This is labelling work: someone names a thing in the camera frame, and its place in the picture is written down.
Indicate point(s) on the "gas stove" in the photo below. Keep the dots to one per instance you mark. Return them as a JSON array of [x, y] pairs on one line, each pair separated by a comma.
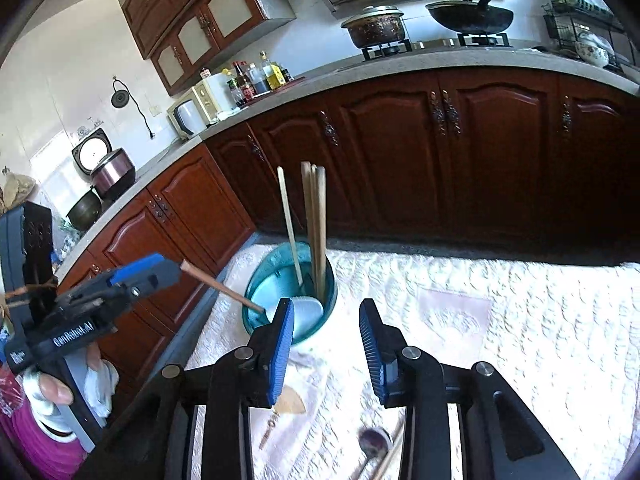
[[435, 45]]

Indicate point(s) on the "brown cooking pot with lid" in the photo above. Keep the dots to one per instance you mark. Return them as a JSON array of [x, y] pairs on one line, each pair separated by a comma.
[[375, 27]]

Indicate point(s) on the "white plastic spoon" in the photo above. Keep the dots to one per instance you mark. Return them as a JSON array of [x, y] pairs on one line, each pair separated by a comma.
[[300, 317]]

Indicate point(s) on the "black wok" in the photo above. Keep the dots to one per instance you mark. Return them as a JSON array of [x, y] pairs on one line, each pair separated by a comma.
[[470, 15]]

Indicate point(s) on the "grey kitchen countertop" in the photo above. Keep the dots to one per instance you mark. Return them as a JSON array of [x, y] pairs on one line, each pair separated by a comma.
[[350, 71]]

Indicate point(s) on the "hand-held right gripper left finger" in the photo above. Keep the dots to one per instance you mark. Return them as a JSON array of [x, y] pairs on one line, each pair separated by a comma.
[[280, 355]]

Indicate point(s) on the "cream microwave oven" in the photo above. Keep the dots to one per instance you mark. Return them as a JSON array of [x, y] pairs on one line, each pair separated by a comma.
[[197, 107]]

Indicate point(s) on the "dark rice cooker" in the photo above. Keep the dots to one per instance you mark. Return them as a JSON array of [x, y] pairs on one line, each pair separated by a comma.
[[115, 172]]

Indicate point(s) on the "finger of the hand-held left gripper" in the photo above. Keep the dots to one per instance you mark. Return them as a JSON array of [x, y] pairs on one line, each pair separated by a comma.
[[136, 265], [150, 280]]

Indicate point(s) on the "dark soy sauce bottle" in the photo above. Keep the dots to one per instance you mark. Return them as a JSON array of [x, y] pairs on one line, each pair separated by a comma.
[[243, 85]]

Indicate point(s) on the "white quilted tablecloth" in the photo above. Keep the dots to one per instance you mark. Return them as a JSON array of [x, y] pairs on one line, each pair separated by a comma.
[[500, 335]]

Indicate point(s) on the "person's left hand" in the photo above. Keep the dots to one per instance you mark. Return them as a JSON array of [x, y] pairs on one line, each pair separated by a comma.
[[55, 392]]

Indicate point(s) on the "beige bag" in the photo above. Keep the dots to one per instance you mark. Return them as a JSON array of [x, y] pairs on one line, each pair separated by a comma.
[[15, 190]]

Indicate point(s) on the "dark sauce bottle white cap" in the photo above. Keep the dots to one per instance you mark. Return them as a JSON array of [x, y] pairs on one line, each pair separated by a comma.
[[259, 84]]

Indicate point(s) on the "round black wall hanger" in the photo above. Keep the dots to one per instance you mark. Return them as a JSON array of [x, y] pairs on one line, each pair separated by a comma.
[[120, 97]]

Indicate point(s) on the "black round pot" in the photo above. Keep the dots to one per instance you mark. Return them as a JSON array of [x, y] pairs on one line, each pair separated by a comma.
[[84, 210]]

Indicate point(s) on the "person's magenta clothing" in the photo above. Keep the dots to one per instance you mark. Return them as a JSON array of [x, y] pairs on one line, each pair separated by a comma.
[[35, 455]]

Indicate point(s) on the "wooden wall cabinet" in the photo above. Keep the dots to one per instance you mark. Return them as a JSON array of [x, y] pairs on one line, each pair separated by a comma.
[[200, 15]]

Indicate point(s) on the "small dark bottle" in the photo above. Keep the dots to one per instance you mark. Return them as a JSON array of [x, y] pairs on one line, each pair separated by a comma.
[[285, 75]]

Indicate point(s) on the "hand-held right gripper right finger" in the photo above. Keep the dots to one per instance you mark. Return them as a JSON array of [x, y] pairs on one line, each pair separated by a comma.
[[372, 355]]

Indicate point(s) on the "floral white bowl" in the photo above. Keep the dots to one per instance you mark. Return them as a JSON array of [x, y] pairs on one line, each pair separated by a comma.
[[592, 52]]

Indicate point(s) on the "dark metal spoon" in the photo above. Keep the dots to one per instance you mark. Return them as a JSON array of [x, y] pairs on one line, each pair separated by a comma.
[[372, 442]]

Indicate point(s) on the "white wall socket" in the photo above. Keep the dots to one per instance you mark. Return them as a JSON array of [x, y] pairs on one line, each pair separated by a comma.
[[151, 109]]

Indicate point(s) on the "dark wooden base cabinet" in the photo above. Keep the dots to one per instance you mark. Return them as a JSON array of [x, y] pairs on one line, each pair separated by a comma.
[[400, 160]]

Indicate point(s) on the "white utensil holder teal rim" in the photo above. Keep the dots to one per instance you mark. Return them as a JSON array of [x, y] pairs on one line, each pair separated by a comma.
[[270, 280]]

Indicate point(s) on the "yellow oil bottle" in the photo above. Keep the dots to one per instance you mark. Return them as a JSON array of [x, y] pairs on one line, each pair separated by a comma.
[[271, 76]]

